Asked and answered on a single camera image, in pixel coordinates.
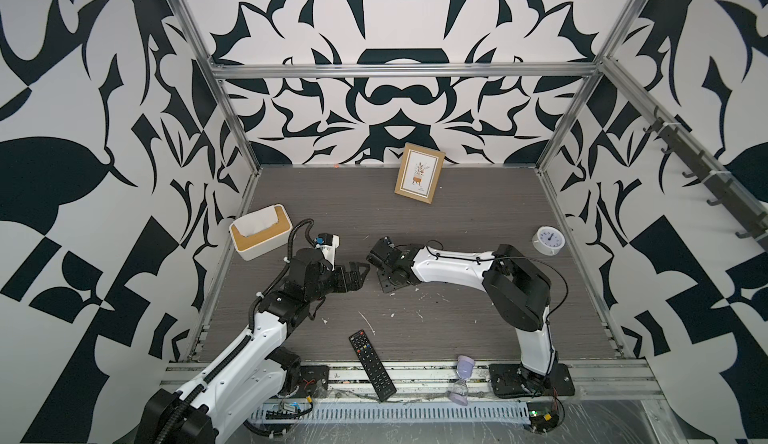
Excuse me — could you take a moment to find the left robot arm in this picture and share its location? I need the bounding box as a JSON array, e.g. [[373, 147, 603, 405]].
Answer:
[[135, 247, 371, 443]]

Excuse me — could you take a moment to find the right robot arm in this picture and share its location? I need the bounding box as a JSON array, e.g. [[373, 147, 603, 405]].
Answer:
[[366, 236, 557, 378]]

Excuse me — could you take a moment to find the white tissue box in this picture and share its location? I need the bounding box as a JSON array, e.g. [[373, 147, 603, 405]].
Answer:
[[229, 204, 293, 261]]

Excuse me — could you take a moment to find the black remote control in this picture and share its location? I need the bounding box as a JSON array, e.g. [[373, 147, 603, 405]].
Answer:
[[349, 330, 397, 402]]

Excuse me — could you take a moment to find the purple hourglass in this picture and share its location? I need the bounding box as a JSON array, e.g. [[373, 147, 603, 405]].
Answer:
[[447, 355, 475, 406]]

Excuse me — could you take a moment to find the white alarm clock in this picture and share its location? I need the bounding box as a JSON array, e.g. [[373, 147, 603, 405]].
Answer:
[[532, 226, 566, 256]]

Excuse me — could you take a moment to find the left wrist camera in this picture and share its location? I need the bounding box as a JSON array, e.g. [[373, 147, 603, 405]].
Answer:
[[315, 232, 340, 269]]

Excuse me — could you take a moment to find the wooden picture frame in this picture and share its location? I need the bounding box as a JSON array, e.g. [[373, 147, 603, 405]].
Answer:
[[395, 143, 445, 204]]

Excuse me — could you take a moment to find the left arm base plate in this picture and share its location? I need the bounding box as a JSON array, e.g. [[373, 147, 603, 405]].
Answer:
[[274, 364, 330, 400]]

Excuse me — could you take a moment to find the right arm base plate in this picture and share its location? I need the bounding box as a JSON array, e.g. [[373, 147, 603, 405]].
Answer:
[[488, 363, 576, 399]]

